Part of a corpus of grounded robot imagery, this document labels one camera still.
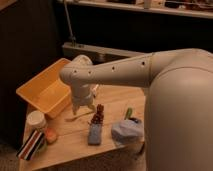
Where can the wooden spoon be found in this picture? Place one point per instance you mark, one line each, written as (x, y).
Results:
(77, 116)

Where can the grey lamp pole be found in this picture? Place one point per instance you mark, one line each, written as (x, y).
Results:
(71, 37)

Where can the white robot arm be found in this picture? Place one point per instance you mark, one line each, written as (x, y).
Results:
(178, 118)

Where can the yellow plastic tray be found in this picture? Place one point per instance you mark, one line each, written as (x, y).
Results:
(46, 92)

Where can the small orange apple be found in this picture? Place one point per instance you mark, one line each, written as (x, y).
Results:
(51, 135)

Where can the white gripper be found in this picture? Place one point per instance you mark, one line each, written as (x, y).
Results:
(81, 94)

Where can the wooden wall shelf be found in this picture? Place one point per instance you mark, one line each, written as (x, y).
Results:
(140, 8)

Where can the blue rectangular sponge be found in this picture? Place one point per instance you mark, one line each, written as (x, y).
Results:
(94, 136)

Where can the blue crumpled cloth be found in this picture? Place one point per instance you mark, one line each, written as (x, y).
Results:
(127, 131)

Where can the green marker pen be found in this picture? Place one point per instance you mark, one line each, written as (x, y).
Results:
(128, 113)

